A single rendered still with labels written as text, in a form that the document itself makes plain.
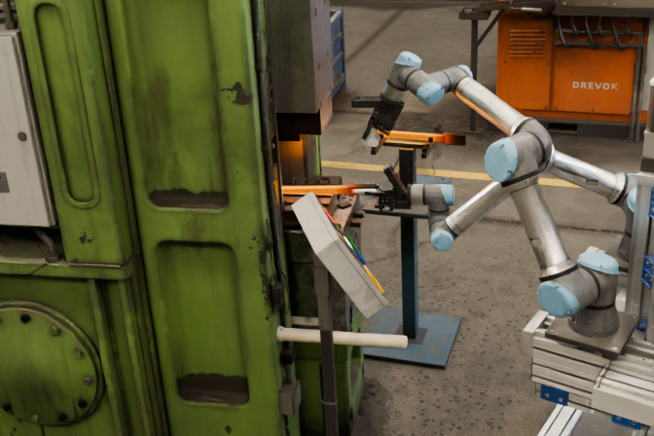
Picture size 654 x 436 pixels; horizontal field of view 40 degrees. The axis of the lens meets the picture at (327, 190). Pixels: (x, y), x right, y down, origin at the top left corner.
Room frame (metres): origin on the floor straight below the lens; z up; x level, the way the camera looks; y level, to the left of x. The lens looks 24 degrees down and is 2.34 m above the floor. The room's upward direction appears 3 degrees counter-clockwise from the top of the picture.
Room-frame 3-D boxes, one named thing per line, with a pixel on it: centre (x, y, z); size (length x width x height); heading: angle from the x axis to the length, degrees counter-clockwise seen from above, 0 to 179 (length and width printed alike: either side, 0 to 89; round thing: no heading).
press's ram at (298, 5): (3.01, 0.18, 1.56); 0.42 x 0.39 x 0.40; 77
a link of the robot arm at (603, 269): (2.27, -0.78, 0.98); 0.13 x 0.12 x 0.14; 126
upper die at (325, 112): (2.97, 0.19, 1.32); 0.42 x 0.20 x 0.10; 77
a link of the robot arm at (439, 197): (2.87, -0.40, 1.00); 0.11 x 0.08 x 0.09; 78
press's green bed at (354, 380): (3.03, 0.19, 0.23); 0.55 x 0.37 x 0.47; 77
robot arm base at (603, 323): (2.27, -0.78, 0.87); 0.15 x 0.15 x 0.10
